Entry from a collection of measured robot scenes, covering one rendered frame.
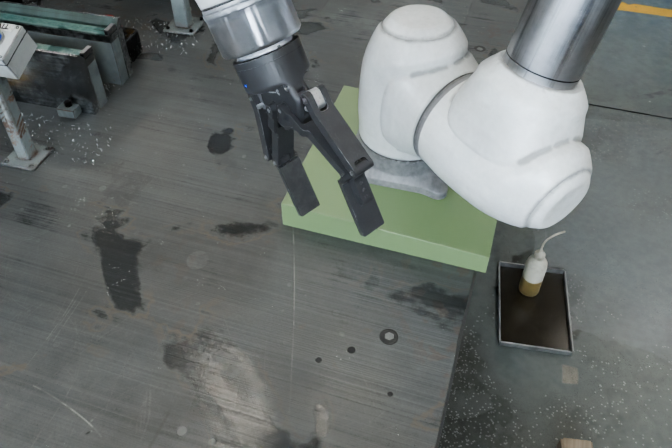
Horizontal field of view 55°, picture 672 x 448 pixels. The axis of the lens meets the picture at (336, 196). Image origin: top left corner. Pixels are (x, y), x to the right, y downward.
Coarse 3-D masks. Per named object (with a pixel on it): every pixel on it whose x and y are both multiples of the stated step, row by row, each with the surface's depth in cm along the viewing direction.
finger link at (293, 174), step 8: (296, 160) 79; (280, 168) 78; (288, 168) 78; (296, 168) 79; (288, 176) 78; (296, 176) 79; (304, 176) 80; (288, 184) 78; (296, 184) 79; (304, 184) 80; (288, 192) 79; (296, 192) 79; (304, 192) 80; (312, 192) 80; (296, 200) 79; (304, 200) 80; (312, 200) 81; (296, 208) 80; (304, 208) 80; (312, 208) 81
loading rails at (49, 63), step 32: (0, 0) 137; (32, 32) 134; (64, 32) 132; (96, 32) 131; (32, 64) 125; (64, 64) 123; (96, 64) 127; (128, 64) 138; (32, 96) 131; (64, 96) 129; (96, 96) 129
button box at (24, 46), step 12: (0, 24) 101; (12, 24) 101; (12, 36) 100; (24, 36) 101; (0, 48) 99; (12, 48) 99; (24, 48) 102; (0, 60) 98; (12, 60) 100; (24, 60) 102; (0, 72) 101; (12, 72) 100
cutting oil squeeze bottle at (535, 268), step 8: (560, 232) 182; (536, 256) 186; (544, 256) 186; (528, 264) 189; (536, 264) 187; (544, 264) 187; (528, 272) 190; (536, 272) 188; (544, 272) 189; (520, 280) 196; (528, 280) 191; (536, 280) 190; (520, 288) 196; (528, 288) 193; (536, 288) 193; (528, 296) 196
